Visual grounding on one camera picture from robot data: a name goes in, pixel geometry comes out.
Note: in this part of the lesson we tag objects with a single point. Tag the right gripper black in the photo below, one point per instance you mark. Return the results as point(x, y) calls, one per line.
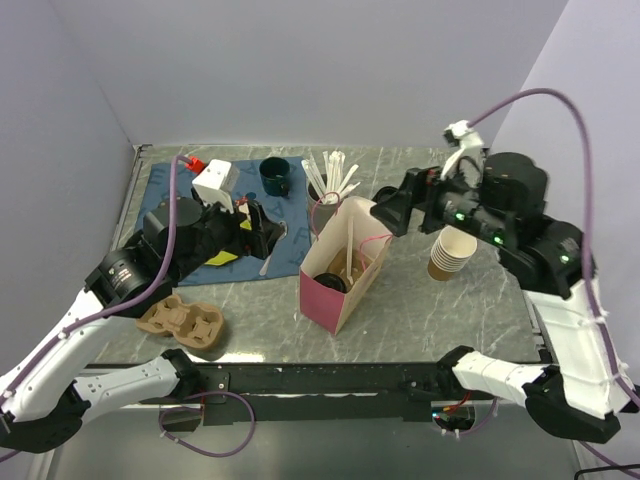
point(425, 186)

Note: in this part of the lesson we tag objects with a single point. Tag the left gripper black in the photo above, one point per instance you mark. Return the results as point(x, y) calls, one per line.
point(258, 241)

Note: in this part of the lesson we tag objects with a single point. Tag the single white straw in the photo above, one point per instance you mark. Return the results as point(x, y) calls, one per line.
point(349, 253)

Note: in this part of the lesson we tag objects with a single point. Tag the pink paper gift bag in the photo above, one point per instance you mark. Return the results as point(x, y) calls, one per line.
point(328, 308)

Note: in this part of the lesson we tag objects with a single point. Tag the brown cardboard cup carrier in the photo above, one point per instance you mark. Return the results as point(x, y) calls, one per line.
point(360, 263)
point(197, 325)

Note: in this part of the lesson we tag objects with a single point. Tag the black plastic cup lid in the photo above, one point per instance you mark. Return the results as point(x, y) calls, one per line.
point(332, 281)

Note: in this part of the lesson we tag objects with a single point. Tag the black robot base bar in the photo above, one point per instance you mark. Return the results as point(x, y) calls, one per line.
point(334, 391)

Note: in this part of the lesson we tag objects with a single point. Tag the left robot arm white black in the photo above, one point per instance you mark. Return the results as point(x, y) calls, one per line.
point(44, 403)

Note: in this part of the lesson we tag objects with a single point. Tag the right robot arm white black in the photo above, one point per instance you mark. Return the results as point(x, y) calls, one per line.
point(578, 396)

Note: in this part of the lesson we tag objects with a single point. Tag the stack of black lids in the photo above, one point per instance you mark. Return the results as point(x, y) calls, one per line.
point(384, 193)

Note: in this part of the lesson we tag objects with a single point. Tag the silver spoon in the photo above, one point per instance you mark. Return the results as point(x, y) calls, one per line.
point(284, 231)

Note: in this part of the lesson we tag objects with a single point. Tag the blue alphabet placemat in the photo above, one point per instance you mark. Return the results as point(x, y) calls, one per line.
point(289, 251)

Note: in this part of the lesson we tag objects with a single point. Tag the yellow dotted plate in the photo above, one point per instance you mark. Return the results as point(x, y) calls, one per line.
point(221, 259)

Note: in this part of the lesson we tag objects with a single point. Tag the cartoon mouse coaster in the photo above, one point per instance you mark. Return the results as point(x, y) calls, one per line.
point(245, 197)

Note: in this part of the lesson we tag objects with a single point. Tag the dark teal mug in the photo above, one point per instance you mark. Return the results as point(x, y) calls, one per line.
point(275, 176)

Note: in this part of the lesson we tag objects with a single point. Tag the stack of paper cups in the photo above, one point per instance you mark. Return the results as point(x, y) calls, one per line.
point(450, 252)

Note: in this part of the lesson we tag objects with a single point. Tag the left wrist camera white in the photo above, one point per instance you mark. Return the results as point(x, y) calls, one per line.
point(215, 184)

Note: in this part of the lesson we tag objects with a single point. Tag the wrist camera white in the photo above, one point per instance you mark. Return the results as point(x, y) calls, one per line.
point(468, 144)
point(215, 184)

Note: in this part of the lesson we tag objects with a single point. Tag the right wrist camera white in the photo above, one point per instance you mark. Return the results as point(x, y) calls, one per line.
point(468, 144)

